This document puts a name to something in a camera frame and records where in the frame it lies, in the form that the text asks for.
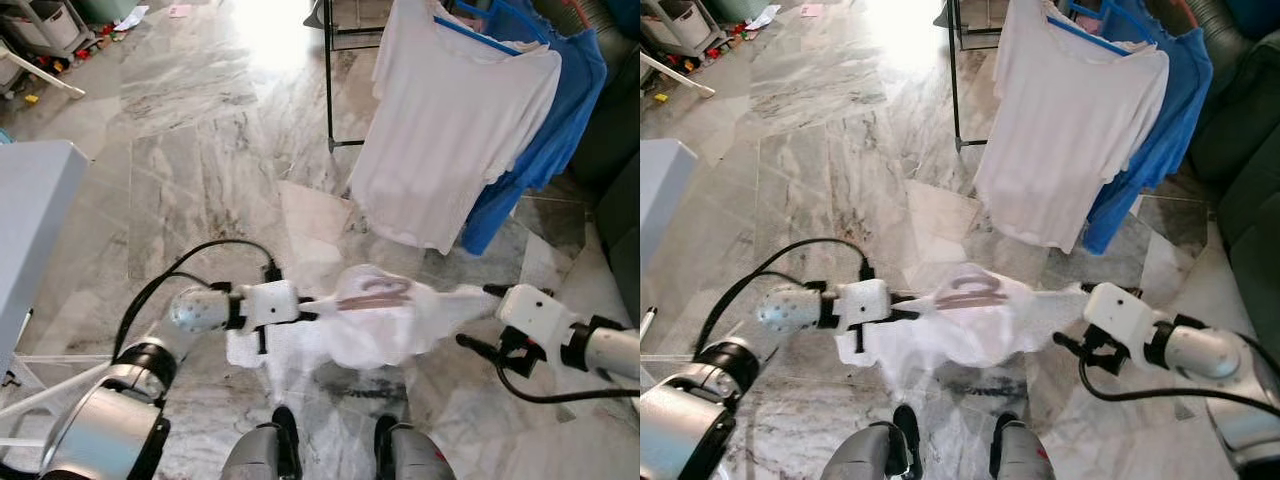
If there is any pink plastic hanger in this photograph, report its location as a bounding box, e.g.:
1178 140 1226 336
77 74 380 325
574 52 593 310
335 278 413 313
930 275 1006 311

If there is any white t-shirt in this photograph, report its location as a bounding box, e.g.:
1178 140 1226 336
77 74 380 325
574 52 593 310
225 263 501 401
862 262 1091 401

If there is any robot right leg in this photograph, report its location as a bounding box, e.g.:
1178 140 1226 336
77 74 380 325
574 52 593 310
375 415 456 480
990 415 1056 480

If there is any robot leg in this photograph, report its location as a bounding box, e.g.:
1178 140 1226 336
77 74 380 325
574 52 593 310
820 405 921 480
990 415 1056 480
375 415 456 480
220 405 301 480

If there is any robot left leg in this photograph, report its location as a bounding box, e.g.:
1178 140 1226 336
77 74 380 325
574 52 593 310
820 405 921 480
220 405 301 480

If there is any pale grey shirt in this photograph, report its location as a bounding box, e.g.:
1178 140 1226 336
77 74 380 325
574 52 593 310
348 0 563 254
975 0 1171 253

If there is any pale blue folding table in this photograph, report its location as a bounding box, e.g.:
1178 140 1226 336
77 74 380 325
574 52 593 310
640 138 698 351
0 140 131 451

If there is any dark green sofa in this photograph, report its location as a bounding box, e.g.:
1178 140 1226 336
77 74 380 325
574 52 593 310
535 0 641 326
1150 0 1280 331

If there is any blue shirt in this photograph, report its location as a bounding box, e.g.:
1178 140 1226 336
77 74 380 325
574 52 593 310
460 0 608 256
1080 0 1214 256

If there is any black metal drying rack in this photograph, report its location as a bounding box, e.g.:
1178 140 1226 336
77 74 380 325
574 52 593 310
945 0 1011 153
322 0 401 153

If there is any beige plastic chair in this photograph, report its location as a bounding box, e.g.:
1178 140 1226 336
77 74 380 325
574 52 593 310
640 50 716 99
0 45 86 99

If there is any grey drawer storage cart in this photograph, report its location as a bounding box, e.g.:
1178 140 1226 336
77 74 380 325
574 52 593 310
650 0 731 61
0 0 101 66

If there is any green plastic bin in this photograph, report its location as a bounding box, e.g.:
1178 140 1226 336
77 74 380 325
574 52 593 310
75 0 136 23

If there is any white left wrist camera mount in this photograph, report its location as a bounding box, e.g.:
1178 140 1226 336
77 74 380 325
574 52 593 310
828 278 891 329
238 280 301 329

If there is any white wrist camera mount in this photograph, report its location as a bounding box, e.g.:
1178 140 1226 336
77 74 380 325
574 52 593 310
828 278 891 329
1083 283 1166 351
497 285 576 351
238 280 301 329

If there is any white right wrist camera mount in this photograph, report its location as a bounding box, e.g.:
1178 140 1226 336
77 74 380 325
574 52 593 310
1083 283 1166 351
497 285 576 351

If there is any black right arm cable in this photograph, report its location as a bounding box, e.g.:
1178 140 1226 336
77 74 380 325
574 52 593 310
495 350 641 406
1078 355 1280 416

